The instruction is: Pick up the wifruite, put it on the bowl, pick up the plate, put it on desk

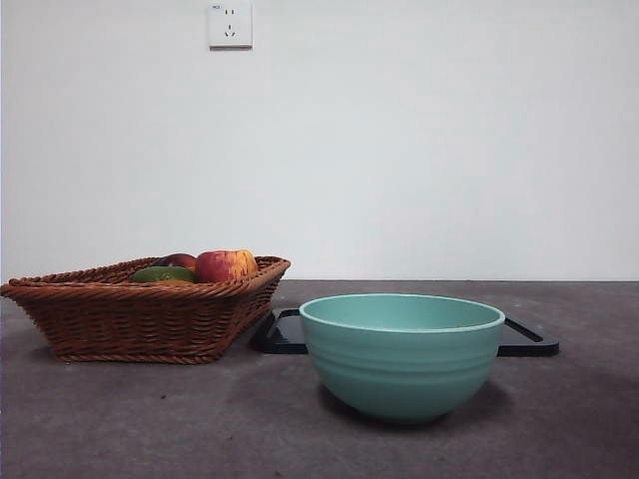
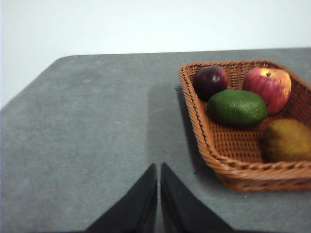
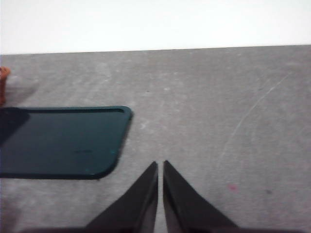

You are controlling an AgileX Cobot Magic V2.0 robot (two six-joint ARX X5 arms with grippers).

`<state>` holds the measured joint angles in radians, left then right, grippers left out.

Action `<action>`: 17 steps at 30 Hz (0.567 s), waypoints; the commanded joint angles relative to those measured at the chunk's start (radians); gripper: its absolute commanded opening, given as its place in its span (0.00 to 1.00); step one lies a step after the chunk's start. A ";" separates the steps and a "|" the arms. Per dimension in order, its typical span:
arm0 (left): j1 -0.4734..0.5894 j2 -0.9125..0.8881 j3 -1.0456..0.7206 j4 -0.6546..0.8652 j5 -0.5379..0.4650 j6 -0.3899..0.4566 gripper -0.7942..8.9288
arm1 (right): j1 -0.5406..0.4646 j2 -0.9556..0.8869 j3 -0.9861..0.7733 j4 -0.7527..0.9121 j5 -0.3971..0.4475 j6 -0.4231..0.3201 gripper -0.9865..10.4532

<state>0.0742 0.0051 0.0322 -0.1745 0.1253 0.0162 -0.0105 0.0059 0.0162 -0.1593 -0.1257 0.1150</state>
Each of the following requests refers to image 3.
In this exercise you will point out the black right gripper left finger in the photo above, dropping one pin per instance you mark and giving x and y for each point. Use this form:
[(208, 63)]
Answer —
[(136, 208)]

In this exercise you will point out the brown wicker basket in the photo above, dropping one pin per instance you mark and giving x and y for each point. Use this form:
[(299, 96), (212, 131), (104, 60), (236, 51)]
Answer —
[(3, 82)]

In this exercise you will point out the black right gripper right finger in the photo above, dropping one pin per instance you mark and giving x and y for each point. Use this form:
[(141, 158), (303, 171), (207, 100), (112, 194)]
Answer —
[(184, 208)]

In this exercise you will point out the dark green rectangular tray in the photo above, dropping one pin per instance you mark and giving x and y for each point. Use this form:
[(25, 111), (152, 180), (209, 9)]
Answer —
[(60, 143)]

